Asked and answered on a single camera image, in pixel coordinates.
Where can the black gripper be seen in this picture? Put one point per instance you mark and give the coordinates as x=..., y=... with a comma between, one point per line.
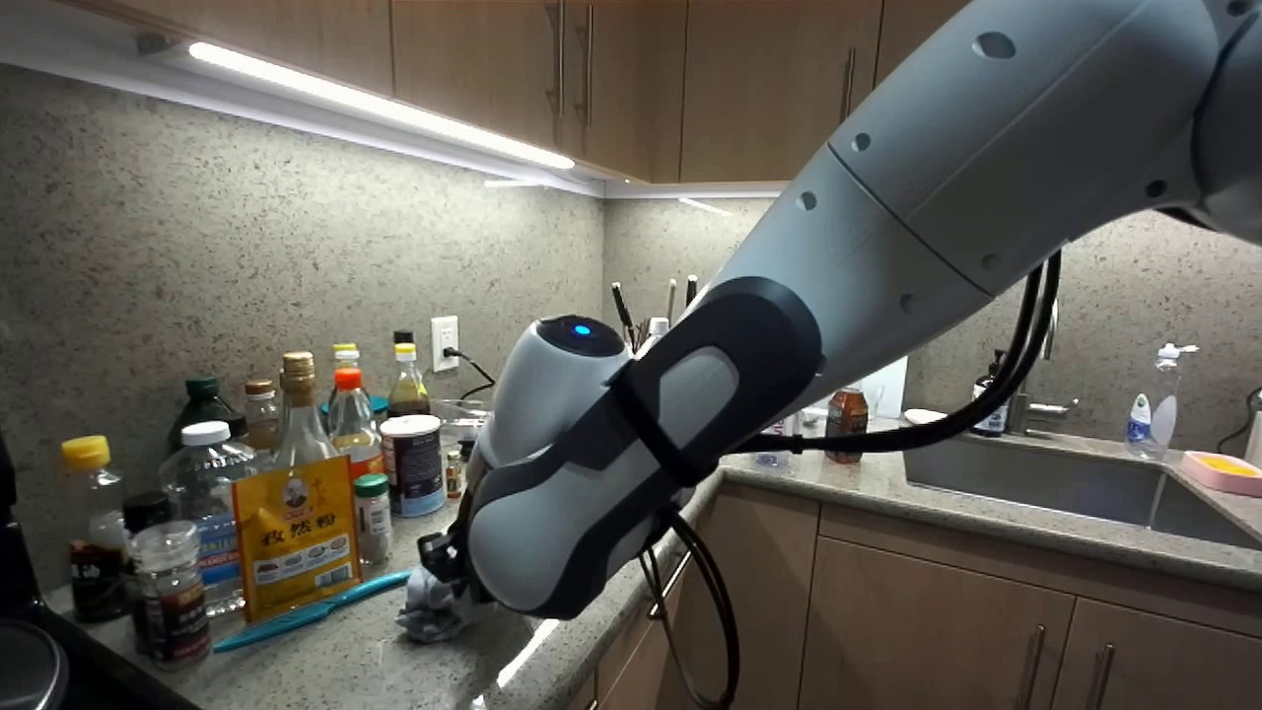
x=449, y=571

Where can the white towel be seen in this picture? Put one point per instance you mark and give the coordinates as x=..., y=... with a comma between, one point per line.
x=433, y=609

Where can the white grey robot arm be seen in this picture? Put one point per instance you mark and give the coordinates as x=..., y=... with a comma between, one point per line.
x=1004, y=136

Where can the white lidded jar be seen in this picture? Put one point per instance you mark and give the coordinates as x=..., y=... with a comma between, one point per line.
x=415, y=463

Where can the yellow seasoning packet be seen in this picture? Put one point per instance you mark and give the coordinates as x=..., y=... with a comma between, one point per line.
x=297, y=537

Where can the dark spice jar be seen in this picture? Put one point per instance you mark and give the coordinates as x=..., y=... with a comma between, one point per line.
x=169, y=592

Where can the yellow cap sauce bottle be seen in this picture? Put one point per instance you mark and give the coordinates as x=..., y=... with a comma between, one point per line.
x=95, y=558

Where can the steel kitchen sink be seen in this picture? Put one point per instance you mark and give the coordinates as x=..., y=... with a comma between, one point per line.
x=1076, y=481

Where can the blue soap bottle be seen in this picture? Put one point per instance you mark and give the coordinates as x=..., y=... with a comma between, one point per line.
x=1138, y=429

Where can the white wall outlet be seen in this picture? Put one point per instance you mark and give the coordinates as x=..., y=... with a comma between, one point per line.
x=444, y=339

